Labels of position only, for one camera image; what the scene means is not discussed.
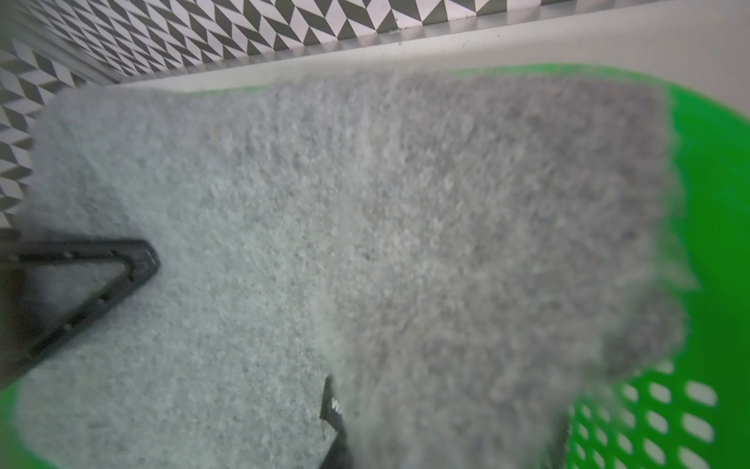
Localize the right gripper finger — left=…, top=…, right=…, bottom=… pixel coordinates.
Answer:
left=1, top=238, right=160, bottom=387

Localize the grey scarf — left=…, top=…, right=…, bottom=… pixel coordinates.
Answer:
left=14, top=73, right=685, bottom=468

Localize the green plastic basket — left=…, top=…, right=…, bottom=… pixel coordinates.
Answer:
left=1, top=66, right=749, bottom=468

